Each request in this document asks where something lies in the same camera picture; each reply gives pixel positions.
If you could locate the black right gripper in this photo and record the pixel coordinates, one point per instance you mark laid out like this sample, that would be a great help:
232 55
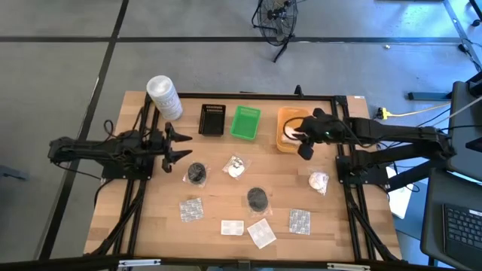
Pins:
322 130

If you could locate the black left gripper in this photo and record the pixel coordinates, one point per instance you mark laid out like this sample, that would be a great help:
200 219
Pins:
167 145

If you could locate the clear bag white item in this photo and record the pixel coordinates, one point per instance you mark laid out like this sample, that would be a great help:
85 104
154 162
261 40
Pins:
289 132

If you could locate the clear bag black round item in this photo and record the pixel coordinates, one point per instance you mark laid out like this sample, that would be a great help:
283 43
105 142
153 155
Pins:
196 174
258 199

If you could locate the clear bag white cotton balls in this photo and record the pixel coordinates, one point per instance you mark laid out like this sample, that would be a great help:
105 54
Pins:
318 181

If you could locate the clear bag white grey contents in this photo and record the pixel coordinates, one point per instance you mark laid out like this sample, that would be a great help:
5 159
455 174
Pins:
236 166

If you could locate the silver foil blister packet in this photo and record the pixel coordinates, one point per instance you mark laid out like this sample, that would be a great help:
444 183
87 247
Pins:
191 209
299 221

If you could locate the white paper packet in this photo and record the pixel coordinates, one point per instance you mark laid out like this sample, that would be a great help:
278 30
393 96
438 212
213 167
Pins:
232 227
261 233

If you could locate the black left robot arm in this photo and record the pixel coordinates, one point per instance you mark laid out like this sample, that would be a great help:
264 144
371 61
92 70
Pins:
94 148

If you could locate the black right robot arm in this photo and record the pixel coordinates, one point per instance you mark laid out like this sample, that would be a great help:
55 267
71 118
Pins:
395 131

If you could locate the yellow plastic basket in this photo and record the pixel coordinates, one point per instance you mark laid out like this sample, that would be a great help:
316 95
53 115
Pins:
286 113

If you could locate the black plastic basket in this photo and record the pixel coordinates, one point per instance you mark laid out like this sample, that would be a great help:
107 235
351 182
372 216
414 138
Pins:
212 120

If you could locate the white wipes canister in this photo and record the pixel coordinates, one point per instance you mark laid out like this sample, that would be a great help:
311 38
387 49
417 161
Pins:
165 98

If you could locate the green plastic basket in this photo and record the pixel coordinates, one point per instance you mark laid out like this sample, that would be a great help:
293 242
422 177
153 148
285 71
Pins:
245 122

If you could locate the yellow power strip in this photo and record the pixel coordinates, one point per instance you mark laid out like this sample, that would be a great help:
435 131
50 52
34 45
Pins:
383 113

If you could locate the white paper sheet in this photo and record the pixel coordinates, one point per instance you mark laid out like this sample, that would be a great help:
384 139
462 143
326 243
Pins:
401 201

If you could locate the black floor fan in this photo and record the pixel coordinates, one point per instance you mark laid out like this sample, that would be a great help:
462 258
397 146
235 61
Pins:
272 15

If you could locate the black floor bar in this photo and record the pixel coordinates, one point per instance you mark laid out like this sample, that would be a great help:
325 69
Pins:
427 96

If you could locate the dark grey side desk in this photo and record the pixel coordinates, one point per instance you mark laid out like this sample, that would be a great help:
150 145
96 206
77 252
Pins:
465 124
435 192

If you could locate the black keyboard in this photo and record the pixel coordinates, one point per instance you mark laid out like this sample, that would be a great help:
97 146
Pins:
465 226

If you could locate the black aluminium table frame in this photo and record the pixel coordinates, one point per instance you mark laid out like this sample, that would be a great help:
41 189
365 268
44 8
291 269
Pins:
263 96

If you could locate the silver metal bracket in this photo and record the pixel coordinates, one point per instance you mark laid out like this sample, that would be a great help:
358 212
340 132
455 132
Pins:
348 266
139 262

